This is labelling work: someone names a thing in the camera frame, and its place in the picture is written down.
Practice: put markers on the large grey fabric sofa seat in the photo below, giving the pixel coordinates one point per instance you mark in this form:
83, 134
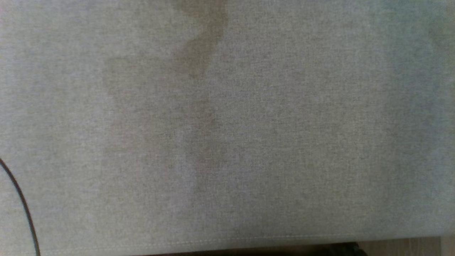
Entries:
249, 124

